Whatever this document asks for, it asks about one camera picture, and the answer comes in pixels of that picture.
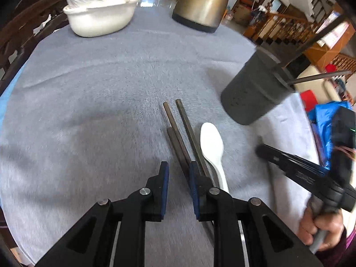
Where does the blue cloth on chair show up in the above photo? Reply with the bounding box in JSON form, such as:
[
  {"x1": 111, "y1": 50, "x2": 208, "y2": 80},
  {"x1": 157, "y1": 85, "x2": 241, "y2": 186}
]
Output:
[{"x1": 307, "y1": 101, "x2": 352, "y2": 170}]

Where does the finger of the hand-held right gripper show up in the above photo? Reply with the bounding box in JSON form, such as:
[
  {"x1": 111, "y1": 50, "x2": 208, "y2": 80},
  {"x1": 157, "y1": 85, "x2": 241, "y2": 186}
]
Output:
[{"x1": 255, "y1": 143, "x2": 329, "y2": 174}]

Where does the grey table cloth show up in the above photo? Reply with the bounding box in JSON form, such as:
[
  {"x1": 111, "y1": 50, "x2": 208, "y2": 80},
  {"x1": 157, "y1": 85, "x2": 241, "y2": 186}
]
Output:
[{"x1": 0, "y1": 6, "x2": 320, "y2": 267}]

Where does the red plastic chair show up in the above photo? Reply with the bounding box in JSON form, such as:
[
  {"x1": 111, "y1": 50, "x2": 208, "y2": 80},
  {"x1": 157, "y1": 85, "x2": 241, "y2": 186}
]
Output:
[{"x1": 300, "y1": 90, "x2": 319, "y2": 112}]

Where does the carved dark wooden chair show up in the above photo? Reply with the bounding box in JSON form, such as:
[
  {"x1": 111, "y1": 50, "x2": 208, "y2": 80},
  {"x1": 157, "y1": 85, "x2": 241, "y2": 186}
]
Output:
[{"x1": 0, "y1": 0, "x2": 70, "y2": 95}]

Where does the short wooden railing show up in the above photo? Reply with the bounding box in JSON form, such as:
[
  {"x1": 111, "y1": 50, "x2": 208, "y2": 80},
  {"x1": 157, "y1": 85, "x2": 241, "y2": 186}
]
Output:
[{"x1": 330, "y1": 54, "x2": 356, "y2": 73}]

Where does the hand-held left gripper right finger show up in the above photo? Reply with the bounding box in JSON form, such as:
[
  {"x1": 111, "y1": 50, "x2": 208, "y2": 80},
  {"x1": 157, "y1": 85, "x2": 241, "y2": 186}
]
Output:
[{"x1": 188, "y1": 160, "x2": 324, "y2": 267}]

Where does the white plastic bowl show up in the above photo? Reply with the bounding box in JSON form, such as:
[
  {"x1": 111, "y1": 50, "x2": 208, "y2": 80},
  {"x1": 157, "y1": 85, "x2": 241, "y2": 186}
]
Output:
[{"x1": 63, "y1": 0, "x2": 142, "y2": 37}]

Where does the person's right hand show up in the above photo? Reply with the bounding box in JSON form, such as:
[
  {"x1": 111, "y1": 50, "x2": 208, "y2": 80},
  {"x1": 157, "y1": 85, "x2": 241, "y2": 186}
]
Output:
[{"x1": 296, "y1": 204, "x2": 345, "y2": 252}]

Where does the wooden stair railing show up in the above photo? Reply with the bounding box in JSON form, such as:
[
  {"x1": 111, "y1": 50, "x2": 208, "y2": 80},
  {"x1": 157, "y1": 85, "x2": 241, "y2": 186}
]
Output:
[{"x1": 245, "y1": 11, "x2": 320, "y2": 48}]

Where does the orange wooden pillar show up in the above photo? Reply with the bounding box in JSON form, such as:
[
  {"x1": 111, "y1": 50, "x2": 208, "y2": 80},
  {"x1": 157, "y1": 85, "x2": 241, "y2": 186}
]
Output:
[{"x1": 303, "y1": 28, "x2": 356, "y2": 70}]

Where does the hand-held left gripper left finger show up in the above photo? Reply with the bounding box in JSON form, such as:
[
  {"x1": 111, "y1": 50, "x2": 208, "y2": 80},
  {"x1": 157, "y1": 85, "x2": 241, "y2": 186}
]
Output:
[{"x1": 35, "y1": 161, "x2": 170, "y2": 267}]

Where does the dark grey utensil holder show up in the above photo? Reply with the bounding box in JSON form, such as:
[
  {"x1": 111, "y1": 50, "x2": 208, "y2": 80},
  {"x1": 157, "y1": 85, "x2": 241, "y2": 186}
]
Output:
[{"x1": 220, "y1": 47, "x2": 295, "y2": 125}]

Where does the white plastic spoon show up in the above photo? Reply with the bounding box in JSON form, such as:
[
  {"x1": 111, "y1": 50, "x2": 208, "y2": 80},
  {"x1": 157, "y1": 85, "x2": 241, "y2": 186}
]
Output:
[{"x1": 200, "y1": 122, "x2": 230, "y2": 194}]

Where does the gold metal electric kettle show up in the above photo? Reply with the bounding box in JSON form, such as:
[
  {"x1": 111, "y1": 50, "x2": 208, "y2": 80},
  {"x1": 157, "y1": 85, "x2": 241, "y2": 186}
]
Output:
[{"x1": 172, "y1": 0, "x2": 231, "y2": 33}]

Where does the wall calendar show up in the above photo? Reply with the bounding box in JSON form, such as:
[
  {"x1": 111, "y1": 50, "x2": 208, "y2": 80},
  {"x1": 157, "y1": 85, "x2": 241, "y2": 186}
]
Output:
[{"x1": 316, "y1": 11, "x2": 349, "y2": 51}]

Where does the cream sofa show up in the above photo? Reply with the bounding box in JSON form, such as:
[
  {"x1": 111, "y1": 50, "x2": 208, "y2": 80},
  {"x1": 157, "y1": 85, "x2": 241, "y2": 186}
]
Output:
[{"x1": 295, "y1": 65, "x2": 344, "y2": 106}]

